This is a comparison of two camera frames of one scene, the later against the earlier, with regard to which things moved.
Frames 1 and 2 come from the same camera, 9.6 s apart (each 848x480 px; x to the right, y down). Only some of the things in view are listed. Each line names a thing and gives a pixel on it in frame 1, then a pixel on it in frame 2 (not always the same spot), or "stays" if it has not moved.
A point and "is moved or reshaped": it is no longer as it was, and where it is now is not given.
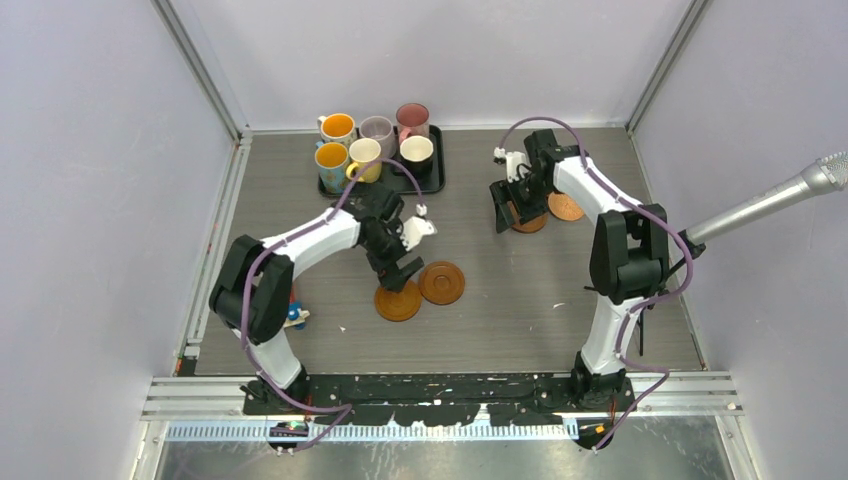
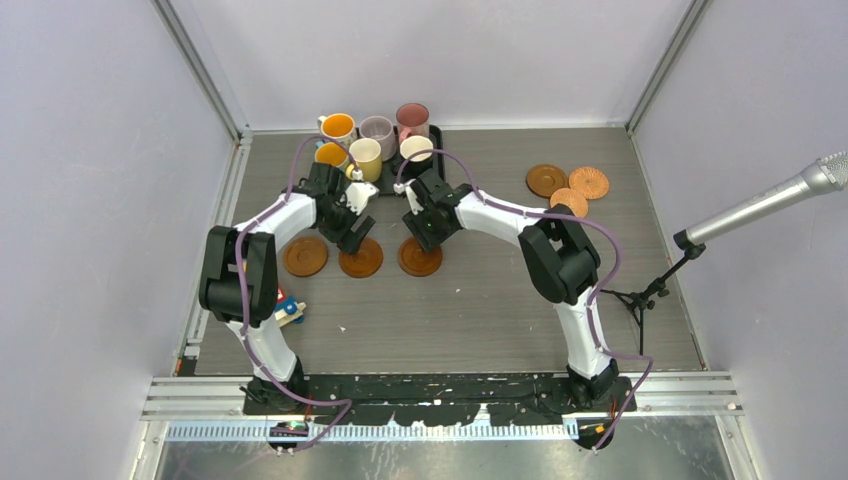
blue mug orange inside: [332, 159] stays
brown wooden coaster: [532, 226] is moved or reshaped
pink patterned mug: [412, 119] stays
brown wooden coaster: [442, 282] -> [366, 262]
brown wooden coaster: [400, 305] is moved or reshaped
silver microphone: [827, 173] stays
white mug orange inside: [337, 127] stays
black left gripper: [395, 279] -> [351, 243]
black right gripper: [504, 191] -> [428, 239]
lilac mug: [380, 129] stays
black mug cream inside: [416, 156] stays
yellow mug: [364, 152] stays
